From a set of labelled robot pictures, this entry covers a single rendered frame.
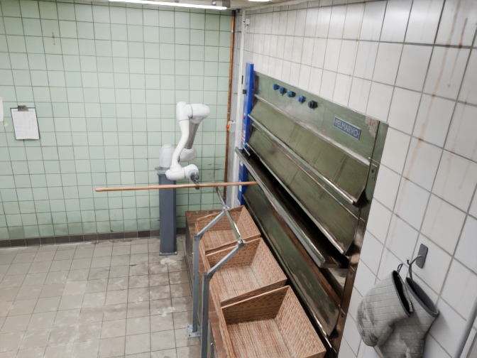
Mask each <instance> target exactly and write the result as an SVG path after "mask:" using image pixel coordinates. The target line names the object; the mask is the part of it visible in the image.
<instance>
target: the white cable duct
mask: <svg viewBox="0 0 477 358"><path fill-rule="evenodd" d="M245 15H246V9H243V13H242V25H241V49H240V62H239V74H238V98H237V110H236V134H235V146H237V143H238V131H239V109H240V96H241V74H242V62H243V40H244V32H243V22H244V21H245ZM234 150H235V147H234ZM236 155H237V154H236V152H234V171H233V183H235V178H236ZM234 190H235V186H232V196H231V208H234Z"/></svg>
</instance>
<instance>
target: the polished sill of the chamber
mask: <svg viewBox="0 0 477 358"><path fill-rule="evenodd" d="M248 176H249V178H250V179H251V180H252V181H256V179H255V178H254V177H253V176H252V175H251V173H250V172H248ZM255 186H256V187H257V189H258V191H259V192H260V193H261V195H262V196H263V198H264V199H265V201H266V202H267V203H268V205H269V206H270V208H271V209H272V211H274V213H275V215H276V216H277V218H278V219H279V220H280V222H281V223H282V225H283V226H284V228H285V229H286V230H287V232H288V233H289V235H290V236H291V237H292V239H293V240H294V242H295V243H296V245H297V246H298V247H299V249H300V251H301V252H302V253H303V254H304V256H305V258H306V259H307V260H308V262H309V263H310V265H311V266H312V268H313V269H314V270H315V272H316V273H317V275H318V276H319V277H320V279H321V280H322V282H323V283H324V285H325V286H326V287H327V289H328V290H329V292H330V293H331V295H332V296H333V297H334V299H335V301H336V302H337V303H338V304H339V306H340V303H341V297H342V293H343V288H342V286H341V285H340V284H339V282H338V281H337V280H336V279H335V277H334V276H333V274H332V273H331V271H330V270H329V269H328V268H320V267H318V265H317V263H316V262H315V261H314V259H313V258H312V257H311V255H310V254H309V252H308V251H307V250H306V249H305V247H304V246H303V244H302V243H301V241H300V240H299V239H298V238H297V236H296V235H295V233H294V232H293V231H292V229H291V228H290V226H289V225H288V224H287V222H286V221H285V220H284V218H283V217H282V215H281V214H280V213H279V212H278V210H277V209H276V207H275V205H274V204H273V203H272V202H271V201H270V199H269V198H268V196H267V195H266V194H265V192H264V191H263V189H262V188H261V186H260V185H255Z"/></svg>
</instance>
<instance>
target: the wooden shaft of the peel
mask: <svg viewBox="0 0 477 358"><path fill-rule="evenodd" d="M235 185H259V184H258V183H257V181H252V182H235V183H201V184H199V185H196V184H184V185H150V186H133V187H116V188H96V189H95V190H96V192H105V191H122V190H153V189H170V188H201V187H218V186H235Z"/></svg>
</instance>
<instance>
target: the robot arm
mask: <svg viewBox="0 0 477 358"><path fill-rule="evenodd" d="M209 113H210V110H209V107H208V106H207V105H204V104H186V103H185V102H178V103H177V106H176V115H177V120H178V124H179V125H180V129H181V132H182V138H181V139H180V142H179V144H178V145H177V148H175V147H174V146H173V145H170V144H165V145H163V146H162V147H161V149H160V155H159V161H160V166H158V167H155V170H159V171H158V173H165V174H166V176H167V179H168V180H182V179H185V178H190V180H191V181H193V183H194V184H196V185H199V181H198V180H199V171H198V168H197V167H196V166H195V165H189V166H187V167H184V168H182V167H181V165H179V163H181V162H188V161H192V160H193V159H195V158H196V156H197V151H196V148H195V147H194V146H193V143H194V139H195V136H196V134H197V130H198V128H199V123H201V122H202V121H203V120H204V118H207V117H208V116H209ZM189 119H190V122H189Z"/></svg>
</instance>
